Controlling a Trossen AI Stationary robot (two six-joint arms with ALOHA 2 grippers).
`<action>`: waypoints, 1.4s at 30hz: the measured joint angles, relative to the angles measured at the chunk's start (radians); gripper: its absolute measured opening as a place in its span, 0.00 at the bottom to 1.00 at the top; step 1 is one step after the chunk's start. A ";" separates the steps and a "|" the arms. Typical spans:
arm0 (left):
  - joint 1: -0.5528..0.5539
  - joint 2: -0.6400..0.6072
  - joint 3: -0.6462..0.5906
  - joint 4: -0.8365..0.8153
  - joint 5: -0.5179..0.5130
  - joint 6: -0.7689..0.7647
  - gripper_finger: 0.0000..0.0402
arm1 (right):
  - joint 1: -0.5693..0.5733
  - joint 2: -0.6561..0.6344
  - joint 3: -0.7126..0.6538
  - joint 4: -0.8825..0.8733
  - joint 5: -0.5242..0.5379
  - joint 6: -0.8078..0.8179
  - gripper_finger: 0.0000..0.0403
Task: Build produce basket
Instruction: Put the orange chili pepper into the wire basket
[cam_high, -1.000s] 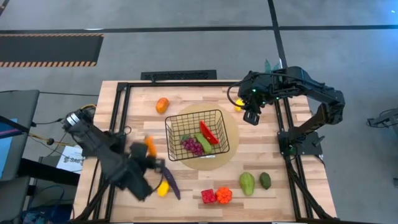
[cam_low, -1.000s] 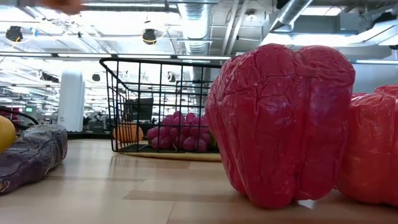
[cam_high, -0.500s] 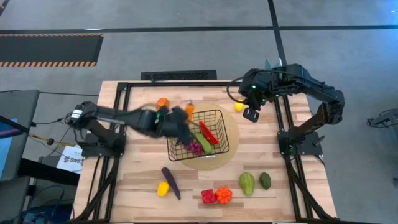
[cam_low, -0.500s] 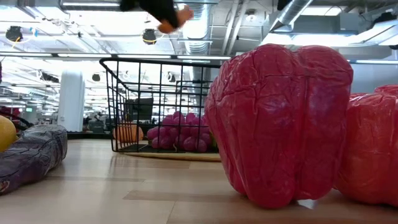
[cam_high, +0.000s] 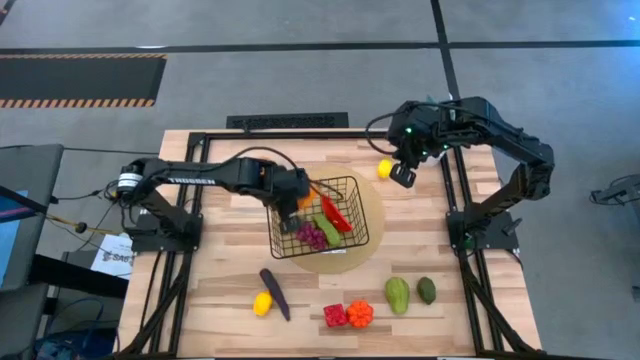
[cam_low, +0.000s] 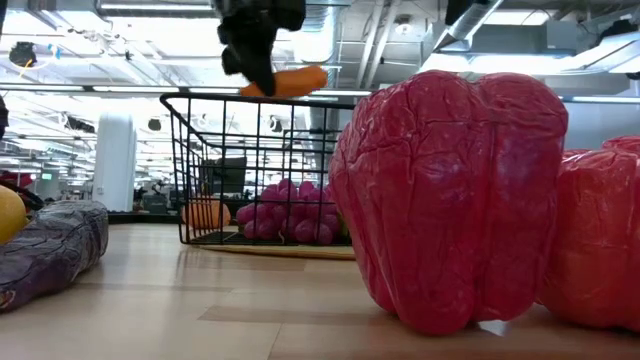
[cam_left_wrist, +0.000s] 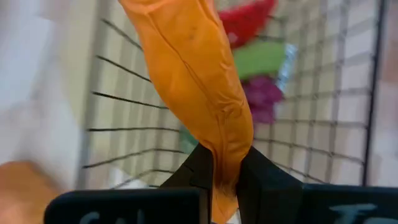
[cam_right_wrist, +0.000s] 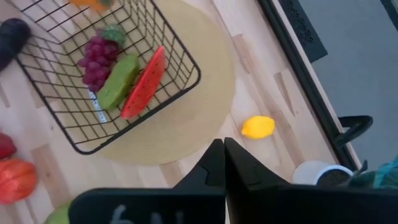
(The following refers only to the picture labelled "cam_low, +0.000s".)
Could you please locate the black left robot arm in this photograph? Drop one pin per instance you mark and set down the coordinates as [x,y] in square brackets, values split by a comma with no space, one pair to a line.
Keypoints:
[3,117]

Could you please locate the orange bell pepper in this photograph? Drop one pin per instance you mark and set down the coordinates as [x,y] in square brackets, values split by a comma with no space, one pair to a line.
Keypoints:
[600,240]

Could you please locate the orange carrot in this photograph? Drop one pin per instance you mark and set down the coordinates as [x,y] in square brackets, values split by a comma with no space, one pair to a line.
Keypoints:
[300,80]

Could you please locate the round tan woven placemat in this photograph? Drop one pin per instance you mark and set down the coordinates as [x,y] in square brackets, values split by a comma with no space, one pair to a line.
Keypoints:
[300,251]

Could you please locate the black ceiling device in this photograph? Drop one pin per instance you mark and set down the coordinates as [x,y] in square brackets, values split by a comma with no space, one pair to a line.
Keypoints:
[22,54]

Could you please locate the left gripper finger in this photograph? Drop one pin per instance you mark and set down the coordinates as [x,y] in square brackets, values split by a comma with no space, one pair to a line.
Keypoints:
[233,61]
[261,67]

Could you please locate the orange mango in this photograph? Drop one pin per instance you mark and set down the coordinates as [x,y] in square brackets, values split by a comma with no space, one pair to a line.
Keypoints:
[207,215]

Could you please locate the white building column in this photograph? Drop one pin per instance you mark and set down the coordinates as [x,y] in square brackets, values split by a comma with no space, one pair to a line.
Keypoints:
[115,165]

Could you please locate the black computer monitor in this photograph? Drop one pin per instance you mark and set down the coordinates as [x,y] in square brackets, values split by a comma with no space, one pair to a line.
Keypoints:
[225,175]

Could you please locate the purple eggplant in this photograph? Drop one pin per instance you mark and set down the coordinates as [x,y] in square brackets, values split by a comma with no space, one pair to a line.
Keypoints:
[50,250]

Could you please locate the large yellow lemon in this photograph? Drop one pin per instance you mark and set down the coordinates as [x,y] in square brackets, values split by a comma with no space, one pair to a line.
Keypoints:
[10,215]

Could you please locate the purple grape bunch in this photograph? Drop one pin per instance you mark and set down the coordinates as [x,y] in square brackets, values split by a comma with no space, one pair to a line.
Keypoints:
[290,220]

